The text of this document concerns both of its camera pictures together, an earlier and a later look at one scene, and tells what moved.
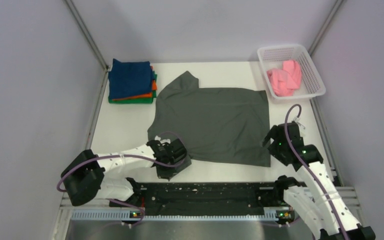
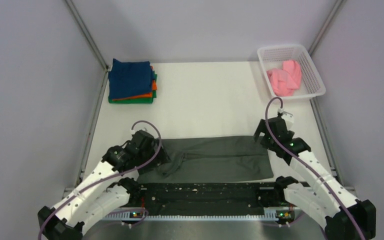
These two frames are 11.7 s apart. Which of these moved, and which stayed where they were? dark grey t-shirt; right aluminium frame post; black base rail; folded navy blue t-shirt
Moved: dark grey t-shirt
Stayed: right aluminium frame post; black base rail; folded navy blue t-shirt
